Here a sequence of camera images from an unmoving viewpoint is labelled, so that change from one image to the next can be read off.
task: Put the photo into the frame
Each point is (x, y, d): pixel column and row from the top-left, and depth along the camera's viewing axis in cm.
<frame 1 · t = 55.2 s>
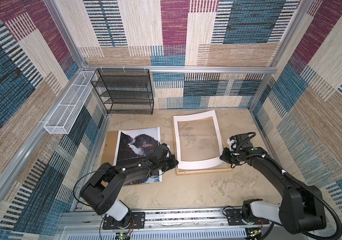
left hand: (180, 160, 87), fingers closed
right hand: (220, 159, 85), fingers closed
black white landscape photo: (198, 139, 107), on the table
colour landscape photo underneath: (136, 145, 102), on the table

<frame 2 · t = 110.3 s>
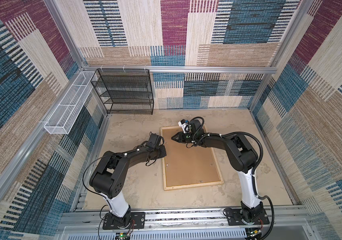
left hand: (165, 150, 95), fingers closed
right hand: (172, 139, 97), fingers open
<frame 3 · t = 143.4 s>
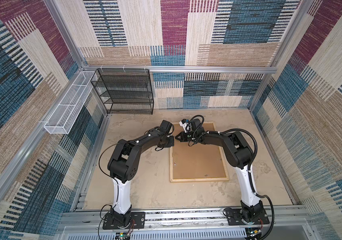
left hand: (172, 141, 98), fingers closed
right hand: (176, 138, 102), fingers closed
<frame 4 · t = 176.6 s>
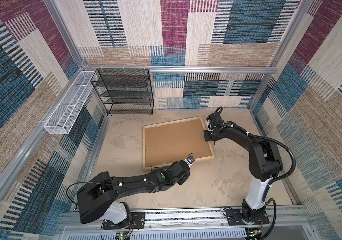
left hand: (184, 166, 82), fingers open
right hand: (208, 138, 96), fingers closed
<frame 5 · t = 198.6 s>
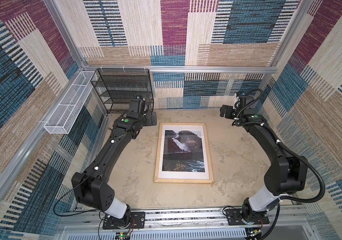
left hand: (147, 114, 80), fingers open
right hand: (228, 111, 87), fingers open
